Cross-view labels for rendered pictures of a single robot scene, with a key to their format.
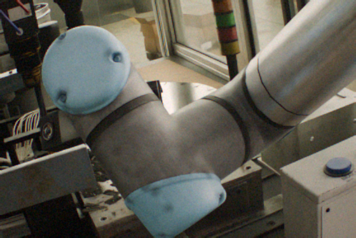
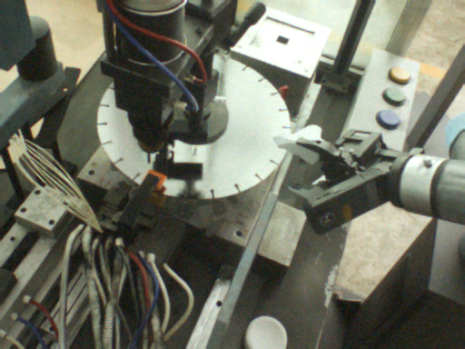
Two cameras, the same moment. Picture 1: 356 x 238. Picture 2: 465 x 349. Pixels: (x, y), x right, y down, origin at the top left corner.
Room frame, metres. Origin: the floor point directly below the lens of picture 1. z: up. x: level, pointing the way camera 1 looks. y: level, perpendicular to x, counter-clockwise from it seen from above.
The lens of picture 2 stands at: (0.53, 0.53, 1.61)
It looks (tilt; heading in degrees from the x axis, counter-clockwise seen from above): 49 degrees down; 300
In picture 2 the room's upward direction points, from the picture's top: 12 degrees clockwise
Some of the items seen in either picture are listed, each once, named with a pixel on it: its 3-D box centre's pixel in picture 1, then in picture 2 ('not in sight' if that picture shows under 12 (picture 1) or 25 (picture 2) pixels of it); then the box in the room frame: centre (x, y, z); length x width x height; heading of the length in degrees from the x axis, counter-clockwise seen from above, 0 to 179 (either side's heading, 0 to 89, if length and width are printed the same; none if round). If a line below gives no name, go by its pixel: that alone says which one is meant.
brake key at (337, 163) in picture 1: (338, 168); (388, 120); (0.64, -0.23, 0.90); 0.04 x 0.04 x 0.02
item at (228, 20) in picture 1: (224, 18); not in sight; (1.10, -0.15, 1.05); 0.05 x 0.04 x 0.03; 17
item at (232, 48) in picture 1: (229, 46); not in sight; (1.10, -0.15, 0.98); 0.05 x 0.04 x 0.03; 17
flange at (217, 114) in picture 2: not in sight; (196, 112); (0.88, 0.07, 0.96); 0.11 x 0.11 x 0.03
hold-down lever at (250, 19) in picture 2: not in sight; (234, 19); (0.82, 0.09, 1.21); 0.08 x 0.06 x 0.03; 107
